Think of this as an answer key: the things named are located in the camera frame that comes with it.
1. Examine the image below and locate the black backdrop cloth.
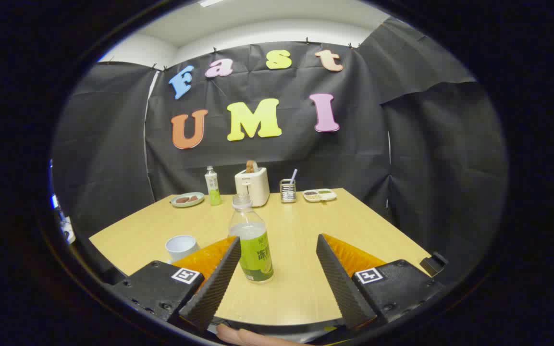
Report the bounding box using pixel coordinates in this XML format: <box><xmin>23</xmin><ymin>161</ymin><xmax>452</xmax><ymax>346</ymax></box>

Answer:
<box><xmin>51</xmin><ymin>17</ymin><xmax>509</xmax><ymax>284</ymax></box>

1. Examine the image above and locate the white cup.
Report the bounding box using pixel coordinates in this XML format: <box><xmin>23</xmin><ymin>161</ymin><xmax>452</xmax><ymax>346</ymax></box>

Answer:
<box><xmin>165</xmin><ymin>235</ymin><xmax>200</xmax><ymax>262</ymax></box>

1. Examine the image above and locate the cream toaster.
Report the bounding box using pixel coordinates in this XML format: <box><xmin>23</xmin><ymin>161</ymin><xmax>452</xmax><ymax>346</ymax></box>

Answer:
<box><xmin>234</xmin><ymin>167</ymin><xmax>271</xmax><ymax>208</ymax></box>

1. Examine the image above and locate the blue lit screen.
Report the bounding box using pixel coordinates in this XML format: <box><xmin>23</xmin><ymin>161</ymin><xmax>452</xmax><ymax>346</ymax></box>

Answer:
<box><xmin>49</xmin><ymin>160</ymin><xmax>60</xmax><ymax>210</ymax></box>

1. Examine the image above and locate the small capped green bottle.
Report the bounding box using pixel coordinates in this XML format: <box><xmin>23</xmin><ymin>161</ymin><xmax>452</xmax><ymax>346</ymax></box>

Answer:
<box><xmin>204</xmin><ymin>166</ymin><xmax>222</xmax><ymax>206</ymax></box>

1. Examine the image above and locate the pale green plate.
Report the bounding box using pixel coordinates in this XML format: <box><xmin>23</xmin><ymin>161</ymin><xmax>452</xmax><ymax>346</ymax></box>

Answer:
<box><xmin>170</xmin><ymin>192</ymin><xmax>205</xmax><ymax>208</ymax></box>

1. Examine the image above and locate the green label juice bottle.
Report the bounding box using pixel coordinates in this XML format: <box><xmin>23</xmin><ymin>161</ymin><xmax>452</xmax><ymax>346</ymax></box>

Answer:
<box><xmin>229</xmin><ymin>193</ymin><xmax>274</xmax><ymax>284</ymax></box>

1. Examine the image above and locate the metal utensil holder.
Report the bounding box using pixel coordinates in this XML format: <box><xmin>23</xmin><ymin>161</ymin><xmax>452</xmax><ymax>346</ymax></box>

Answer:
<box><xmin>280</xmin><ymin>179</ymin><xmax>296</xmax><ymax>203</ymax></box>

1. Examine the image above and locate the wooden table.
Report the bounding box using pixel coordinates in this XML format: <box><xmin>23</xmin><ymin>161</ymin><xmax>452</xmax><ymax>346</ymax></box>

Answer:
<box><xmin>88</xmin><ymin>187</ymin><xmax>432</xmax><ymax>327</ymax></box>

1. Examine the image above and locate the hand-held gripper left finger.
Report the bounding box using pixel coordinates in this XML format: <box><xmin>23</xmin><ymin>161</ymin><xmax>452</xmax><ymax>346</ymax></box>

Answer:
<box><xmin>109</xmin><ymin>235</ymin><xmax>242</xmax><ymax>332</ymax></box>

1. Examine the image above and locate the divided food tray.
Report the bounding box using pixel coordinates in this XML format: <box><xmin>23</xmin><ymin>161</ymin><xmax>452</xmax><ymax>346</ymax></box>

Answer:
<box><xmin>303</xmin><ymin>188</ymin><xmax>337</xmax><ymax>202</ymax></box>

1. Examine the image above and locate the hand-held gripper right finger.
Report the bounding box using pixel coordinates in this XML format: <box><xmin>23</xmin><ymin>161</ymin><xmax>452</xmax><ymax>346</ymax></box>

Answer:
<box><xmin>316</xmin><ymin>234</ymin><xmax>445</xmax><ymax>330</ymax></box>

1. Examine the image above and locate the white device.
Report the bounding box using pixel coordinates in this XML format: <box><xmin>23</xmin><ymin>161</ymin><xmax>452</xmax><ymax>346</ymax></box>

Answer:
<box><xmin>61</xmin><ymin>216</ymin><xmax>76</xmax><ymax>244</ymax></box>

